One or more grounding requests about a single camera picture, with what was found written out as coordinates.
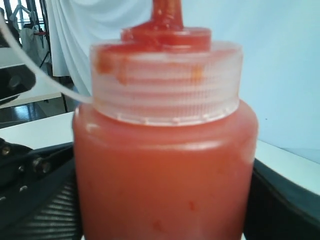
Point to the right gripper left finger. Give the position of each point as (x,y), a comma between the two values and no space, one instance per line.
(38,193)

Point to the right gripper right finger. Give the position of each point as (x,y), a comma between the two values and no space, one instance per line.
(279,209)

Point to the red sauce squeeze bottle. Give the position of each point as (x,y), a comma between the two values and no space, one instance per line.
(164,148)

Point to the white backdrop sheet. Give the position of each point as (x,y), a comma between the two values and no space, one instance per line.
(280,40)

